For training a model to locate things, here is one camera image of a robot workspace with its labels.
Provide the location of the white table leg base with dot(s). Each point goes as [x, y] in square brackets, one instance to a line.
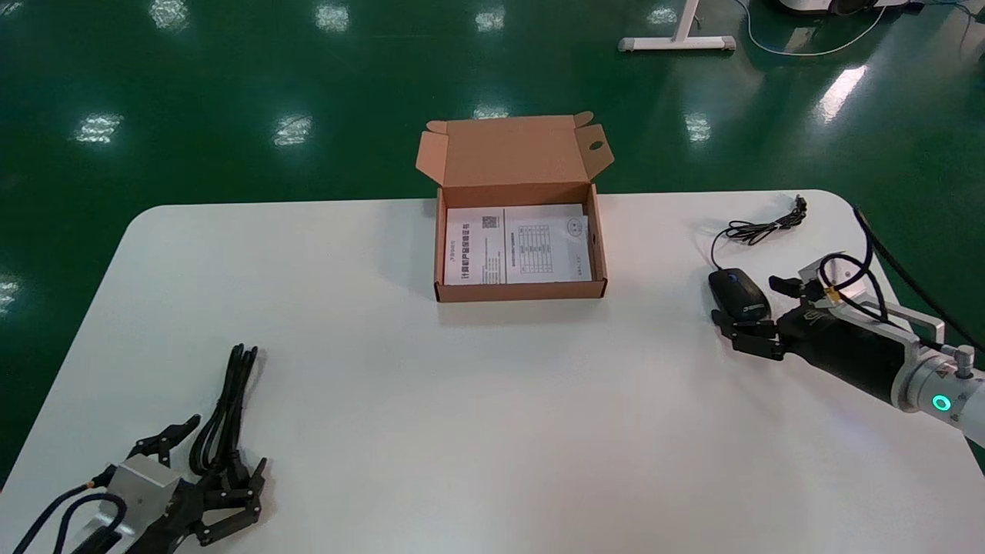
[677, 44]

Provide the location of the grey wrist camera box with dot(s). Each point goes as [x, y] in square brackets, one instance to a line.
[854, 296]
[142, 485]

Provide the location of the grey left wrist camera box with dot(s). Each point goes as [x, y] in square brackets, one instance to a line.
[142, 485]

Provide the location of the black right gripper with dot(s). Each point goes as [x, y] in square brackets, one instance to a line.
[846, 350]

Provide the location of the white machine base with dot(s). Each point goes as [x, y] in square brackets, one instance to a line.
[808, 6]

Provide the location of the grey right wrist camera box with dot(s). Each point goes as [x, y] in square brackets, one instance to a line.
[854, 296]

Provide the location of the brown cardboard storage box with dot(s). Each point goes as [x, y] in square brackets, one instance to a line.
[508, 154]

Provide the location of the white printed manual sheet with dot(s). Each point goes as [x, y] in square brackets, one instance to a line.
[477, 254]

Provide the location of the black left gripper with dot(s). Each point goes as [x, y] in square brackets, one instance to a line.
[188, 512]

